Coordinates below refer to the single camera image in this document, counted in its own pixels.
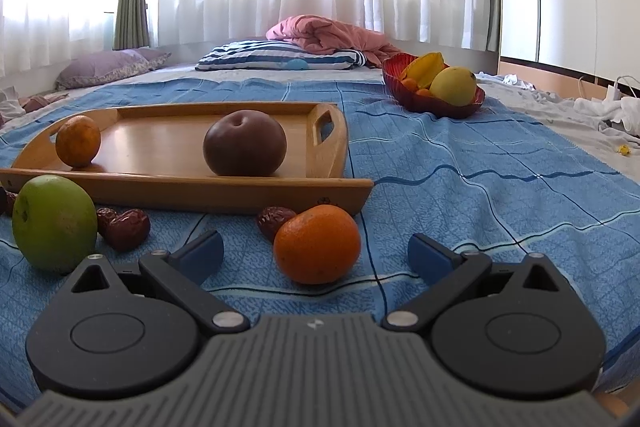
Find wooden tray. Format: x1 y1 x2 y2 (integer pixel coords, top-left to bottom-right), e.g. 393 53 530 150
0 102 375 217

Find green apple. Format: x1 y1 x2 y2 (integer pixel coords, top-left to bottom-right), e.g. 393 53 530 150
12 175 98 275

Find white charger with cable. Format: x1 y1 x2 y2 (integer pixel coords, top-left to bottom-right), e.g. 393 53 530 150
577 76 640 102

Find yellow mango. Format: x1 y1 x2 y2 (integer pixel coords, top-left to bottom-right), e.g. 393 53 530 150
430 66 477 106

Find pink clothes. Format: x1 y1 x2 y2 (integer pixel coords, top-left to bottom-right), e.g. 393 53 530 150
0 88 69 120

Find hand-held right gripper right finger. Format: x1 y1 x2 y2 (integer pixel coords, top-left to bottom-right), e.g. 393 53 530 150
382 233 576 334

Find mottled greenish orange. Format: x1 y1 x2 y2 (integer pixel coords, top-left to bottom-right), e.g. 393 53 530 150
55 115 102 168

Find yellow starfruit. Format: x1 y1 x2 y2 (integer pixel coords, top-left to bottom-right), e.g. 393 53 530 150
400 52 447 90

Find purple floral pillow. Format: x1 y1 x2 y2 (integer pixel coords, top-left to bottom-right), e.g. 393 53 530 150
55 48 172 90

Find pink quilt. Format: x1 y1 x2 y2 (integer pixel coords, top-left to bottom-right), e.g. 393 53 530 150
266 14 403 68

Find bright orange mandarin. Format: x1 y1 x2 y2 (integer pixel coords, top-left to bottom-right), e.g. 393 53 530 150
273 204 362 285

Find red glass bowl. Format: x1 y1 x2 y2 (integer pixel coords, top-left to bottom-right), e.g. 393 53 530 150
382 52 486 120

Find white crumpled cloth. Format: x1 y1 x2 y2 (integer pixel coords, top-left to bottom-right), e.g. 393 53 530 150
475 72 548 102

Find brown pear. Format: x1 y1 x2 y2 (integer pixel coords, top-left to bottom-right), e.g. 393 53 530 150
203 109 287 178

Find blue checked blanket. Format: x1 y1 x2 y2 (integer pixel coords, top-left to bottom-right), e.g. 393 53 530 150
0 79 640 413

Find blue striped pillow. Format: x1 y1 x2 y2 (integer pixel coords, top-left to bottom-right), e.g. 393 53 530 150
195 41 368 72

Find white clothes pile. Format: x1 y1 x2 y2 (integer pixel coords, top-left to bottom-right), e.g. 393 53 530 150
574 93 640 134

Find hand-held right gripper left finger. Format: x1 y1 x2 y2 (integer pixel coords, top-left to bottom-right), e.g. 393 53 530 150
62 229 252 336

